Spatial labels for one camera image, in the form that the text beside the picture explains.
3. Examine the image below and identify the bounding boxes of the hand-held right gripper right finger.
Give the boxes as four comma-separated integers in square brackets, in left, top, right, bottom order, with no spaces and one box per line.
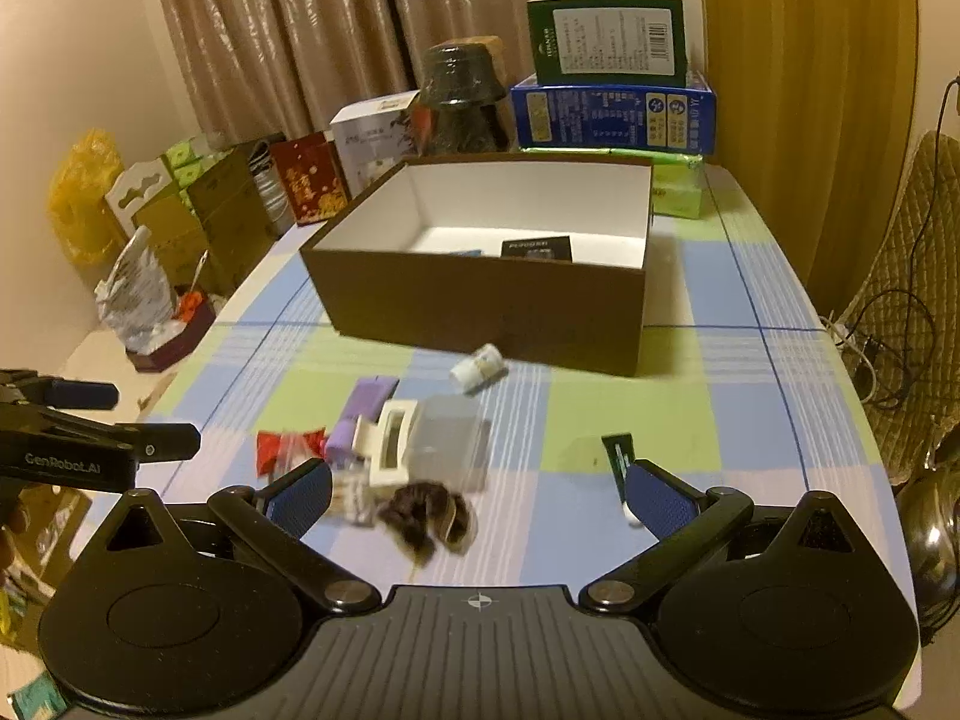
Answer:
[579,460,871,614]

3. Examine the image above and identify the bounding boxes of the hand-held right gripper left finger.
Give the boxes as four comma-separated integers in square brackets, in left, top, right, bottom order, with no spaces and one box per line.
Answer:
[88,457,383,614]

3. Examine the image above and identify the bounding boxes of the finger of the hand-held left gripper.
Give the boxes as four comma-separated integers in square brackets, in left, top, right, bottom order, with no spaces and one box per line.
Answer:
[0,369,119,412]
[0,405,202,464]

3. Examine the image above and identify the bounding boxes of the red snack packet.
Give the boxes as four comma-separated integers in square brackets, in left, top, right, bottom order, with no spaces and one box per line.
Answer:
[256,427,329,477]

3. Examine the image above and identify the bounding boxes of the small clear plastic packet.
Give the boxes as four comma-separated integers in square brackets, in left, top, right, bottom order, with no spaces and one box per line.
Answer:
[330,465,380,526]

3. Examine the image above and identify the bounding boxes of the dark green tube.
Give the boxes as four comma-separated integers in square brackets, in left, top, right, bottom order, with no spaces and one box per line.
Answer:
[602,433,646,528]

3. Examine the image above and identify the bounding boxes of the purple tube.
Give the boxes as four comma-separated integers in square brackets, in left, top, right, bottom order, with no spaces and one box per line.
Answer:
[324,377,398,466]

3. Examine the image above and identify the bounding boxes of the brown hair scrunchie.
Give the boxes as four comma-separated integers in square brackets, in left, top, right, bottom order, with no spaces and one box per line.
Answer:
[377,480,479,569]

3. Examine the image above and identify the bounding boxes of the white case with clear lid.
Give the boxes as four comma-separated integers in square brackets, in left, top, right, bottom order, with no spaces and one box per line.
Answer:
[352,394,488,492]

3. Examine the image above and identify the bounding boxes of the brown cardboard storage box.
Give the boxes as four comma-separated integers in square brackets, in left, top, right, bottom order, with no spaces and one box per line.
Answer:
[300,152,655,377]

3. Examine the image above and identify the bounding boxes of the desktop with checked tablecloth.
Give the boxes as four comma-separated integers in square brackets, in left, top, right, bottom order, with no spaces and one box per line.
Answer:
[139,136,922,616]

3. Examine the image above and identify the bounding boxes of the cardboard box with clutter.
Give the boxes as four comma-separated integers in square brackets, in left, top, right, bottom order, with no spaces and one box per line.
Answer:
[0,484,95,653]

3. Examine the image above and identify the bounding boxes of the dark red box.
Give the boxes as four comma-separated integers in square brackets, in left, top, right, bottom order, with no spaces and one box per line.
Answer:
[124,289,218,374]

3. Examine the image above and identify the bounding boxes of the white plastic bag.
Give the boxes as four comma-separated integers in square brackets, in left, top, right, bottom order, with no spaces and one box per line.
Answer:
[95,225,182,353]

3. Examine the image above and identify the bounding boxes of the white and gold carton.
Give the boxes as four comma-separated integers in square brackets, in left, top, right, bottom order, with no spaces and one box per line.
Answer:
[105,157,212,293]

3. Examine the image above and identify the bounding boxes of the yellow plastic bag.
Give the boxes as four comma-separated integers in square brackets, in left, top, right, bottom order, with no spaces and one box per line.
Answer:
[49,129,125,265]

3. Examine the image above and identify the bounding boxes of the small white bottle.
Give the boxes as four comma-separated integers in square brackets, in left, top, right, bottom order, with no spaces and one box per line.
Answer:
[450,343,507,395]

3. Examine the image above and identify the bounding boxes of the large brown cardboard box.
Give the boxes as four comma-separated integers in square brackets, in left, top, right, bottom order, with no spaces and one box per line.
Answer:
[186,146,278,295]

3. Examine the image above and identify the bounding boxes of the teal packet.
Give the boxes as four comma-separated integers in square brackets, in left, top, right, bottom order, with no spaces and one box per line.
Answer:
[7,675,67,720]

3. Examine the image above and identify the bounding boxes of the green tissue boxes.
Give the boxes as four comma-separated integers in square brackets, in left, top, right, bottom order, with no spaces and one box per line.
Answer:
[163,135,235,185]

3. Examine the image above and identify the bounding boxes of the shiny metal object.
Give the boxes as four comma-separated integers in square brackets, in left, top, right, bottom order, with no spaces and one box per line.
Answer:
[896,435,960,638]

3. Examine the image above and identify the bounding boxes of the stack of metal bowls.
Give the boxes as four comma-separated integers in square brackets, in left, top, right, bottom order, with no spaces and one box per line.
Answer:
[251,141,292,222]

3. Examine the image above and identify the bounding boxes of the small black packet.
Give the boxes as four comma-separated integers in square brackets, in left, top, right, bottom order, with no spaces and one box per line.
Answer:
[500,236,575,262]

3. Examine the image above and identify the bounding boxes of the red and gold box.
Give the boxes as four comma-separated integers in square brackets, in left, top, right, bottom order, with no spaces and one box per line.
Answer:
[270,133,352,227]

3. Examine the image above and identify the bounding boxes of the green tissue pack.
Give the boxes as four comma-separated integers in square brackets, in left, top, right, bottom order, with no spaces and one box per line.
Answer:
[521,148,706,220]

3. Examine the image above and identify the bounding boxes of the quilted beige chair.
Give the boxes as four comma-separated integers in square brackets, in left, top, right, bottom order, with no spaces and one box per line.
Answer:
[836,131,960,488]

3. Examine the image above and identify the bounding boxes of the white printed box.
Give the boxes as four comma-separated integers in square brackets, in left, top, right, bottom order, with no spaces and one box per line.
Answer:
[330,90,421,200]

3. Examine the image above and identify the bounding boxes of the blue printed box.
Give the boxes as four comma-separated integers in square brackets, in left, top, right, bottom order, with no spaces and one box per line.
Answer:
[510,71,717,158]

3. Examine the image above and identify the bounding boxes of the mustard yellow curtain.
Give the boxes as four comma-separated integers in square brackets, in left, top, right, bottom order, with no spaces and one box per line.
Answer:
[697,0,921,316]

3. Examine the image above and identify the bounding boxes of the black flower pot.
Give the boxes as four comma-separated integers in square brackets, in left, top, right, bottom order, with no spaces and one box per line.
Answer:
[416,45,512,156]

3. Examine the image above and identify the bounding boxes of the green printed box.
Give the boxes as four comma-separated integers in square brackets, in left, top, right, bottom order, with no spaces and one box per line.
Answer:
[526,0,687,87]

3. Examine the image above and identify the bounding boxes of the white cable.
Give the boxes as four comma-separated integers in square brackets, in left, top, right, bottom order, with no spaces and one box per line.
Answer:
[821,311,880,400]

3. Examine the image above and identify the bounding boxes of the black cable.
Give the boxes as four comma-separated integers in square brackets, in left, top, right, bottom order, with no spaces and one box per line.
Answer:
[847,71,960,407]

